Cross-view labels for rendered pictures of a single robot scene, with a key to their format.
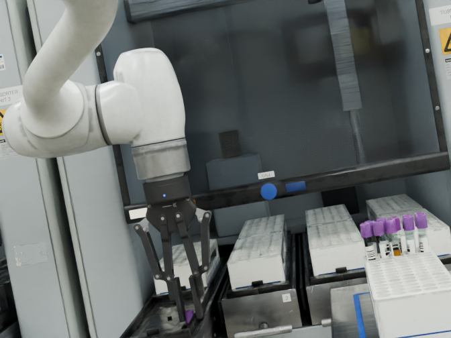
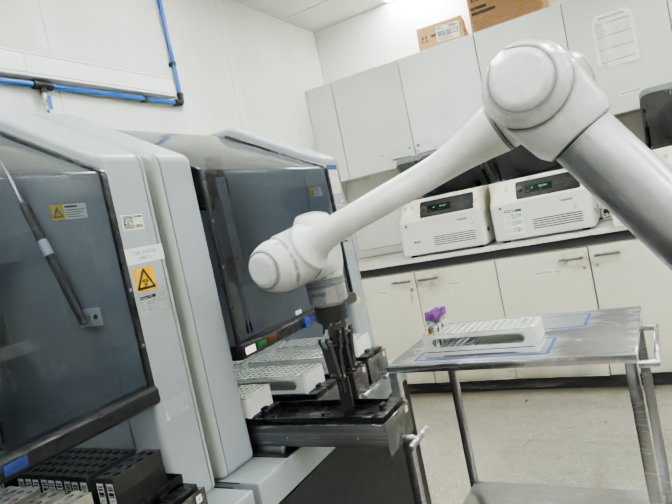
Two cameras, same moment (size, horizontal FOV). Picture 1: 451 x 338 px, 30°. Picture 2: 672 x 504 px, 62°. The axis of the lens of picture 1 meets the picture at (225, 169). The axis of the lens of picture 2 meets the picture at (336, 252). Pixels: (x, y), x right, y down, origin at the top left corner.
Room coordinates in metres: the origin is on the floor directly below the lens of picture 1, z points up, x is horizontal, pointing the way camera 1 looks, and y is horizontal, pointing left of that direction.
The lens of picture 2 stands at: (0.84, 1.26, 1.23)
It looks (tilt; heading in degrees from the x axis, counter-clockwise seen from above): 3 degrees down; 293
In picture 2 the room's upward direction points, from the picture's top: 12 degrees counter-clockwise
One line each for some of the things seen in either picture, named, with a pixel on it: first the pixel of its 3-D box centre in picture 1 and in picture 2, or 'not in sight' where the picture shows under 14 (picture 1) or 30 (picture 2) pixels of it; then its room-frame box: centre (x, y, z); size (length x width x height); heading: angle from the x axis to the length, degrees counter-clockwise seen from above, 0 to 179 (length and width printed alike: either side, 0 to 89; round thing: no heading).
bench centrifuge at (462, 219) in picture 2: not in sight; (449, 199); (1.56, -2.48, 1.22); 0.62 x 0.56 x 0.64; 83
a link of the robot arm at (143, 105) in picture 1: (141, 97); (314, 246); (1.38, 0.11, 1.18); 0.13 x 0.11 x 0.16; 86
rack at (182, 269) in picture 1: (188, 267); (214, 404); (1.75, 0.11, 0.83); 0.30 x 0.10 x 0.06; 175
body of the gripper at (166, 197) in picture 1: (170, 204); (333, 323); (1.38, 0.10, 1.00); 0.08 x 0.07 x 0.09; 85
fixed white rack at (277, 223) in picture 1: (265, 237); not in sight; (1.98, -0.06, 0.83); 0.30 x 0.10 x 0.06; 175
